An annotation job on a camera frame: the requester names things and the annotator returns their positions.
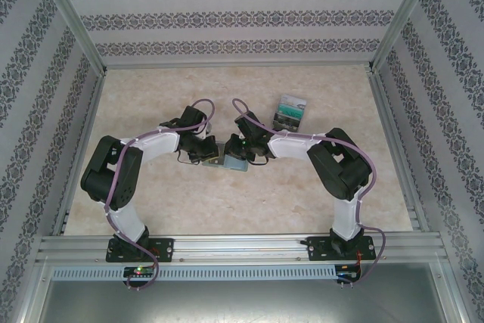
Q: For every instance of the green card holder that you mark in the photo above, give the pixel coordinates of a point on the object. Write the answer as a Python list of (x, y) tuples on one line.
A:
[(207, 163)]

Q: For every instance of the clear plastic card box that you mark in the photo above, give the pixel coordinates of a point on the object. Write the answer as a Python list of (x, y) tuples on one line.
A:
[(287, 129)]

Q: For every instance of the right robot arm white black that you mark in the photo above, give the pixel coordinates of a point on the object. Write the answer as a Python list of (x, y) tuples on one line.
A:
[(336, 164)]

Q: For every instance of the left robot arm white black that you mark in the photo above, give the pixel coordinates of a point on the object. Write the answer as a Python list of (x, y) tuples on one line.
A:
[(113, 175)]

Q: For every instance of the pale blue card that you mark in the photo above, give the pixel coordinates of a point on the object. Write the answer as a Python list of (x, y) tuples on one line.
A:
[(238, 164)]

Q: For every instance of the dark printed card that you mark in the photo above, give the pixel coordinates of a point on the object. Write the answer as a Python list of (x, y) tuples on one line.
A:
[(286, 122)]

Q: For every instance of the teal card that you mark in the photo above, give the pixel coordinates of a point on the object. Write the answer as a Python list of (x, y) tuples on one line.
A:
[(290, 110)]

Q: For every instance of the grey picture card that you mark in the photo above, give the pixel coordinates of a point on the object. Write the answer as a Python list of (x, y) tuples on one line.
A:
[(293, 100)]

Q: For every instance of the left circuit board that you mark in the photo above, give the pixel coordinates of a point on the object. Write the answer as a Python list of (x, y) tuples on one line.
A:
[(138, 271)]

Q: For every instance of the circuit board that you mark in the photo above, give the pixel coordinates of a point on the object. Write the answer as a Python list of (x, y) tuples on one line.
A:
[(346, 274), (138, 271)]

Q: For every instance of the grey metal panel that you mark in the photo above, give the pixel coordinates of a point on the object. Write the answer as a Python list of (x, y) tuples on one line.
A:
[(242, 304)]

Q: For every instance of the right circuit board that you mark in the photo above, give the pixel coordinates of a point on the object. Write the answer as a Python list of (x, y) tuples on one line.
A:
[(346, 274)]

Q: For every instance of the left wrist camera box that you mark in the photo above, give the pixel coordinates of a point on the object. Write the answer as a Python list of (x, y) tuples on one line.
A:
[(205, 132)]

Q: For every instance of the aluminium mounting rail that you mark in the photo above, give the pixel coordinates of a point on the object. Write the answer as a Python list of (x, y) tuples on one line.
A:
[(242, 247)]

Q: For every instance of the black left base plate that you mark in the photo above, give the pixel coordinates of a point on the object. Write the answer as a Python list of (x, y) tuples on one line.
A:
[(164, 249)]

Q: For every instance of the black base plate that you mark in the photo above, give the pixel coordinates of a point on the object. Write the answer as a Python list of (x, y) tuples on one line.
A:
[(317, 249), (164, 249)]

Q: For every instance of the aluminium side rail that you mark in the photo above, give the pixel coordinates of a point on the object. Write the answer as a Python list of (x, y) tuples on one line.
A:
[(383, 100), (87, 130)]

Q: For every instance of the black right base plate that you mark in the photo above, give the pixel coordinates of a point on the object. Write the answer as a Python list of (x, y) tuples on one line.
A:
[(317, 249)]

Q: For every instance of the aluminium frame post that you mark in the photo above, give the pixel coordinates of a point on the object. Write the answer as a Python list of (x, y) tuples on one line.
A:
[(406, 13), (68, 13)]

